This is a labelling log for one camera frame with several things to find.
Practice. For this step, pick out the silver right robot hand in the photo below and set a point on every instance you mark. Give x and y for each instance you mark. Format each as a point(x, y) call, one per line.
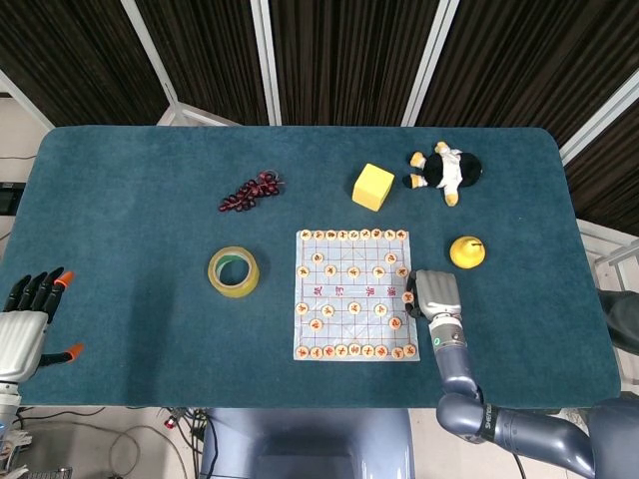
point(439, 294)

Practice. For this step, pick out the white partition frame post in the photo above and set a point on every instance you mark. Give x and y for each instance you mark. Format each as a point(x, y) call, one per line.
point(267, 60)
point(431, 60)
point(22, 100)
point(599, 129)
point(151, 50)

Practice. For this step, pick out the yellow packing tape roll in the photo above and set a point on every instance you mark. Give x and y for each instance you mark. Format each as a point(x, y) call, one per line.
point(239, 289)

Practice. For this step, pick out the black electronic box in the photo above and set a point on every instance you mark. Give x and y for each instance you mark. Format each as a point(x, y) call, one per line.
point(10, 199)

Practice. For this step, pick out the white Chinese chess board sheet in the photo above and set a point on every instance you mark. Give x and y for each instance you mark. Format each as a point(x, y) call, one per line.
point(349, 292)

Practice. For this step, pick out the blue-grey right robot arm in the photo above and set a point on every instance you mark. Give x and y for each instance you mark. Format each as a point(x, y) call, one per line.
point(524, 429)

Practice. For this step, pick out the grey metal rack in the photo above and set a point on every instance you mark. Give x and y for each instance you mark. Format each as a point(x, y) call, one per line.
point(616, 249)

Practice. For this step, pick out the blue-grey robot torso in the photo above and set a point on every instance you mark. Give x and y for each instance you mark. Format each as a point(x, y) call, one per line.
point(304, 444)

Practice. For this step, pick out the wooden chess piece red character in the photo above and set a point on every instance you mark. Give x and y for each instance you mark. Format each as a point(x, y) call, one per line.
point(354, 349)
point(315, 352)
point(367, 351)
point(407, 298)
point(380, 351)
point(354, 308)
point(397, 353)
point(341, 351)
point(380, 310)
point(410, 350)
point(316, 325)
point(328, 310)
point(329, 351)
point(301, 309)
point(302, 352)
point(395, 323)

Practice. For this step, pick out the dark fabric object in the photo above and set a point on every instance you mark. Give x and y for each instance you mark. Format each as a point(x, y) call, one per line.
point(621, 319)

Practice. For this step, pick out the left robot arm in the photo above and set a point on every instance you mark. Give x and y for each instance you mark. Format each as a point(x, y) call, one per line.
point(7, 404)

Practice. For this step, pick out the yellow pear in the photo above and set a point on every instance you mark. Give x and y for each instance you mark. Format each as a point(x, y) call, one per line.
point(466, 254)

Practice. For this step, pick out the black white plush toy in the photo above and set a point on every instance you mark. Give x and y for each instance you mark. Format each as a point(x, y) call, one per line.
point(449, 169)

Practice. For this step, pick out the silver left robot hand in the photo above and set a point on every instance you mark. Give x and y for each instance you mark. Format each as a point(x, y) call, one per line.
point(20, 339)

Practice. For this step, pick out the blue velvet table cloth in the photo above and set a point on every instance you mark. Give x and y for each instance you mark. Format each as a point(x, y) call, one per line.
point(150, 324)

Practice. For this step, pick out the dark red grape bunch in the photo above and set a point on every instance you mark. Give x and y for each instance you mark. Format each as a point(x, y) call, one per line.
point(249, 192)

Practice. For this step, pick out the yellow foam cube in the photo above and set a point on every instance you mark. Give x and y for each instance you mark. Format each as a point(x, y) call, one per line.
point(372, 189)

